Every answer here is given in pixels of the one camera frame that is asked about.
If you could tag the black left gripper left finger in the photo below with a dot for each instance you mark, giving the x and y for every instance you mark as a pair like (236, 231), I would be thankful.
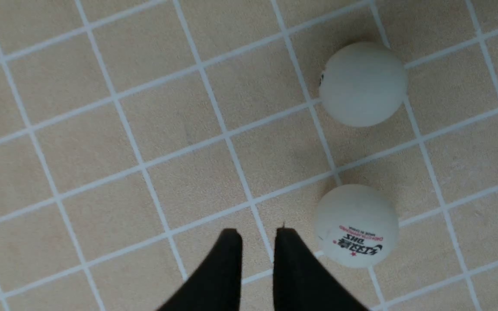
(216, 283)

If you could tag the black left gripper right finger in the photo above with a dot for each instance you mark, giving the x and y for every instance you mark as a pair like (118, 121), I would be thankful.
(302, 283)

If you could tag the white printed ball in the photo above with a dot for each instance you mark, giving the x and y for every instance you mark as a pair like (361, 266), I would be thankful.
(356, 226)

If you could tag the peach checkered tablecloth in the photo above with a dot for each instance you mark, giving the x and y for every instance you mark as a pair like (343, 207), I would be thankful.
(133, 131)

